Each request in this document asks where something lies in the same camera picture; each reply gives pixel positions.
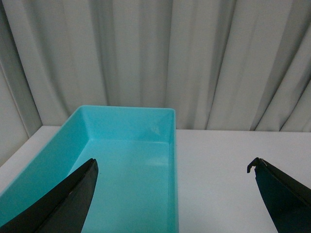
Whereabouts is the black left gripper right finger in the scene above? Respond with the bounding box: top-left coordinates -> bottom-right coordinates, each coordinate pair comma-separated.
247,157 -> 311,233

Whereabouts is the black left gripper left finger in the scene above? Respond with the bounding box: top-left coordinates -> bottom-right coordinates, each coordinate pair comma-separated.
0,158 -> 98,233

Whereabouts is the turquoise plastic bin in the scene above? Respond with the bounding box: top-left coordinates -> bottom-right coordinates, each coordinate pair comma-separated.
0,105 -> 178,233

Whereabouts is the grey pleated curtain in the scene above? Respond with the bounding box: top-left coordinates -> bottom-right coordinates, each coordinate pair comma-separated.
0,0 -> 311,163

